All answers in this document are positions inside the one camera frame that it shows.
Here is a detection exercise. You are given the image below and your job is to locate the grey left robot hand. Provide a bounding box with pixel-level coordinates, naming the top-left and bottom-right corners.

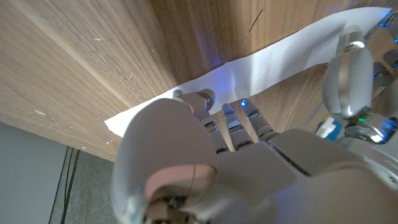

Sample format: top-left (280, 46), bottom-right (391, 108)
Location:
top-left (110, 88), bottom-right (398, 224)

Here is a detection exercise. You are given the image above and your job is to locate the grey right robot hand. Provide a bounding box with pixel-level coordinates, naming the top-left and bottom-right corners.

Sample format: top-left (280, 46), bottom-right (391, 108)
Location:
top-left (315, 6), bottom-right (398, 144)

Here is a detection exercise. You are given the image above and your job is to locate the white receipt paper strip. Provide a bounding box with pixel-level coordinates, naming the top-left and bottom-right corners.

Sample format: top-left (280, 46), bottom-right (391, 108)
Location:
top-left (104, 6), bottom-right (391, 139)

